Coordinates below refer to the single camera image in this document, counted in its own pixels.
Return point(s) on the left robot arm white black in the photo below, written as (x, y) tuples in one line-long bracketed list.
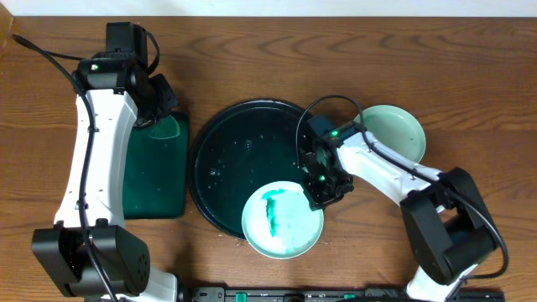
[(88, 252)]

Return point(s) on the round black serving tray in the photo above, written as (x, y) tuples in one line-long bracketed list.
[(241, 149)]

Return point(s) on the pale green plate front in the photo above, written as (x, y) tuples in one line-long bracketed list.
[(277, 221)]

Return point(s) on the pale green plate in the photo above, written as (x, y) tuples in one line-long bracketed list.
[(397, 129), (277, 221)]

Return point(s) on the dark green rectangular tray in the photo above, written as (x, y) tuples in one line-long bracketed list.
[(155, 174)]

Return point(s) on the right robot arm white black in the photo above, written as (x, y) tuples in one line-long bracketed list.
[(449, 228)]

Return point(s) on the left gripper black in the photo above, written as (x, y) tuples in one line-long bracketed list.
[(164, 97)]

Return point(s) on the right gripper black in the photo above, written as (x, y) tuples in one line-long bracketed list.
[(317, 199)]

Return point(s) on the green scrub sponge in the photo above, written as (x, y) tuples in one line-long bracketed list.
[(166, 128)]

